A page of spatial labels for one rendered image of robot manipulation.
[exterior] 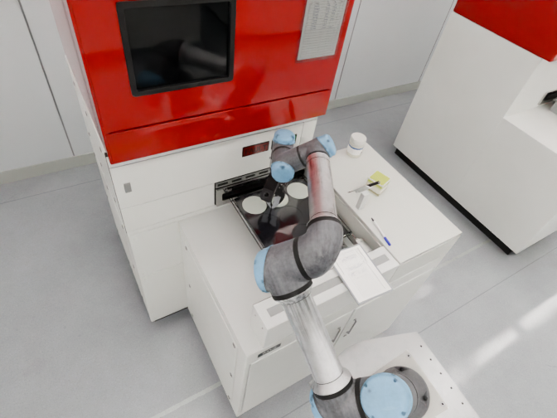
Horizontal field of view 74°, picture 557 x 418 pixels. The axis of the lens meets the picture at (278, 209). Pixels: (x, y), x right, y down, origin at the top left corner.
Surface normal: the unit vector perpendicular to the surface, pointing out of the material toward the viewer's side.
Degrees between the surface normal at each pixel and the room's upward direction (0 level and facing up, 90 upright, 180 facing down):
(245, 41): 90
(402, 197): 0
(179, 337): 0
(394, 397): 34
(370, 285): 0
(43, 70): 90
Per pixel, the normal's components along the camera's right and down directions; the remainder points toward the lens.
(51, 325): 0.13, -0.67
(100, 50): 0.50, 0.68
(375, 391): -0.36, -0.38
